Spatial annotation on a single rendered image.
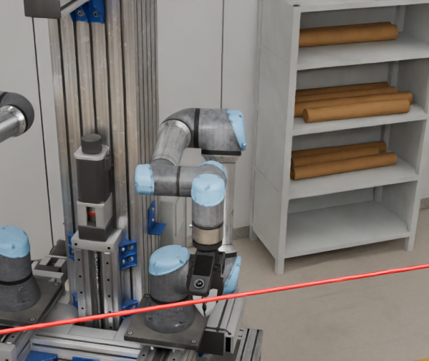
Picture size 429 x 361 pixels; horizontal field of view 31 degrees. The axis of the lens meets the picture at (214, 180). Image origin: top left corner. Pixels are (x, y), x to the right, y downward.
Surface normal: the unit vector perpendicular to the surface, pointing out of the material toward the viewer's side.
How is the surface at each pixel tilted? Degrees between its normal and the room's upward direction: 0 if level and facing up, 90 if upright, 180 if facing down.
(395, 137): 90
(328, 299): 0
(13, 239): 7
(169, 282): 90
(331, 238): 0
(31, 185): 90
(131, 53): 90
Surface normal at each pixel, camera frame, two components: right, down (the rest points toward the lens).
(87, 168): -0.19, 0.43
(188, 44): 0.33, 0.42
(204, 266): -0.11, -0.55
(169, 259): -0.11, -0.90
